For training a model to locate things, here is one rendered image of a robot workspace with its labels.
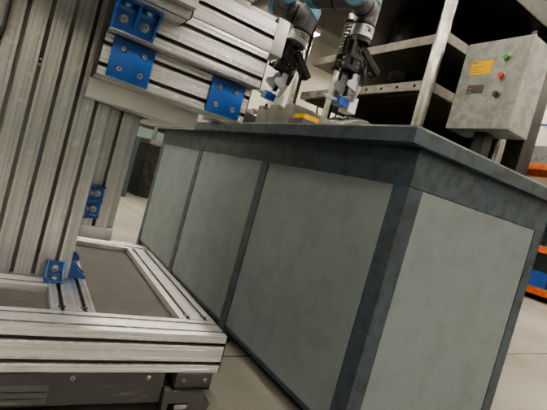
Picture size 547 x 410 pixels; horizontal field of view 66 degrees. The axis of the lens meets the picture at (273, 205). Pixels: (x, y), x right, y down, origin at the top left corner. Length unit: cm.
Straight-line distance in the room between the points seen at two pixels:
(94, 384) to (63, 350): 10
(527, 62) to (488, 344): 117
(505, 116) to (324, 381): 135
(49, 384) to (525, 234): 127
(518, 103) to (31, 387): 190
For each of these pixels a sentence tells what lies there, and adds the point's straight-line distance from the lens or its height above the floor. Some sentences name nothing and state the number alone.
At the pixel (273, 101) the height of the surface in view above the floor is 91.
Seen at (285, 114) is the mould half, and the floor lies 85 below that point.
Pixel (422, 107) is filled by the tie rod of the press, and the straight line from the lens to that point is 213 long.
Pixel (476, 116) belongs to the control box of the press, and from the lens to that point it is 209.
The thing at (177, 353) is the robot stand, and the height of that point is 18.
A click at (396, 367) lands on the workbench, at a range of 116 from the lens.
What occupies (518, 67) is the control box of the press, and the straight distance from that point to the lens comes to 209.
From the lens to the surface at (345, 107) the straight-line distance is 150.
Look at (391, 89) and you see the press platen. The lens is 240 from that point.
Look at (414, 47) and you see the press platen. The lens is 247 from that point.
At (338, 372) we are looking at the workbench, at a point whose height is 20.
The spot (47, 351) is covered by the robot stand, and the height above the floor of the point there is 18.
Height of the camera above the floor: 59
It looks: 2 degrees down
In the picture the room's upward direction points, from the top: 15 degrees clockwise
